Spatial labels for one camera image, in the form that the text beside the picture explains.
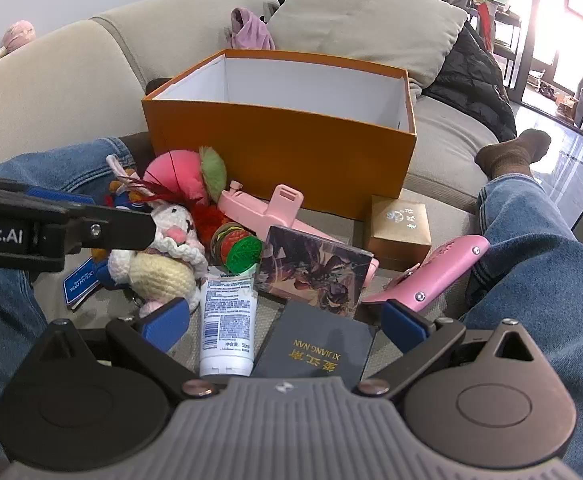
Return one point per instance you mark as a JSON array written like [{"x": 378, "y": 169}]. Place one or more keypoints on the white cream tube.
[{"x": 226, "y": 320}]

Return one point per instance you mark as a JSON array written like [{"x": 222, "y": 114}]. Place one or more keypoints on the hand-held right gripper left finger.
[{"x": 164, "y": 322}]

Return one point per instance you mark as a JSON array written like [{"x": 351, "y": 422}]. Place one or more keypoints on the purple art printed box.
[{"x": 316, "y": 270}]

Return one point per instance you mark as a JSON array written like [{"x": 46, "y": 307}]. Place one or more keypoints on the dark rectangular box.
[{"x": 311, "y": 340}]

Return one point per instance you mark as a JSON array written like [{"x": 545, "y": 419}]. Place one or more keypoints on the person's right leg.
[{"x": 546, "y": 270}]

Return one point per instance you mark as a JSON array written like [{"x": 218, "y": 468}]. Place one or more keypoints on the black metal rack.
[{"x": 506, "y": 45}]

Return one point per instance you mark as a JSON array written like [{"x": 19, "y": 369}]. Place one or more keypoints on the person's leg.
[
  {"x": 546, "y": 270},
  {"x": 46, "y": 165}
]

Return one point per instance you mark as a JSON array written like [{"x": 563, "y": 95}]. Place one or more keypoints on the person's left leg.
[{"x": 46, "y": 165}]

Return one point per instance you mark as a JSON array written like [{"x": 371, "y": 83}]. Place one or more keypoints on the beige fabric sofa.
[{"x": 71, "y": 85}]

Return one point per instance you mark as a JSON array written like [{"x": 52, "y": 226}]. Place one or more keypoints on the pink-headed massage stick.
[{"x": 19, "y": 32}]

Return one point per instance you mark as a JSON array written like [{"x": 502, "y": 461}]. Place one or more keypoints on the pink cloth garment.
[{"x": 251, "y": 30}]

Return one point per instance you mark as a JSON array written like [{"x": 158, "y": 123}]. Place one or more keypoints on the small toy burger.
[{"x": 234, "y": 247}]

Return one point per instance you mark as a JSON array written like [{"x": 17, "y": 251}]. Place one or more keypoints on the brown right sock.
[{"x": 511, "y": 152}]

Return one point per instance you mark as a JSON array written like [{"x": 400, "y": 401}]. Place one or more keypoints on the blue rectangular tag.
[{"x": 79, "y": 285}]

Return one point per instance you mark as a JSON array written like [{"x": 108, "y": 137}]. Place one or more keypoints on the black quilted jacket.
[{"x": 471, "y": 85}]

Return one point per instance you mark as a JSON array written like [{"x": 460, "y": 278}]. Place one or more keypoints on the orange cardboard box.
[{"x": 281, "y": 150}]

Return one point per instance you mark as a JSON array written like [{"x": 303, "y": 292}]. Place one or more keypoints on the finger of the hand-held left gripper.
[
  {"x": 56, "y": 196},
  {"x": 116, "y": 232}
]

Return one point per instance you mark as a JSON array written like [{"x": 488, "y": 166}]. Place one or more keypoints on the white crochet bunny doll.
[{"x": 161, "y": 270}]

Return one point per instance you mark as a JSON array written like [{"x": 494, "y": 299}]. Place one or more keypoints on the red feather toy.
[{"x": 209, "y": 217}]

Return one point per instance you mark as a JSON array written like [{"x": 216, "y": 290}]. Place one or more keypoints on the pink fluffy plush ball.
[{"x": 176, "y": 175}]

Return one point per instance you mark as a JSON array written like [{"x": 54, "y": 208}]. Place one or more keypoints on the small brown cardboard box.
[{"x": 396, "y": 240}]

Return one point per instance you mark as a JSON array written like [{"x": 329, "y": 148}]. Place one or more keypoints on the long pink plastic tool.
[{"x": 251, "y": 210}]

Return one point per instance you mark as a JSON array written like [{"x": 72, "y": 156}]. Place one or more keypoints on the pink snap pouch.
[{"x": 436, "y": 270}]

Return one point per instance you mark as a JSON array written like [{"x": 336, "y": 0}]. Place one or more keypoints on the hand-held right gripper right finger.
[{"x": 404, "y": 325}]

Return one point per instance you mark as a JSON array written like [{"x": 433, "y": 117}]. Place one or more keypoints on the beige sofa cushion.
[{"x": 361, "y": 20}]

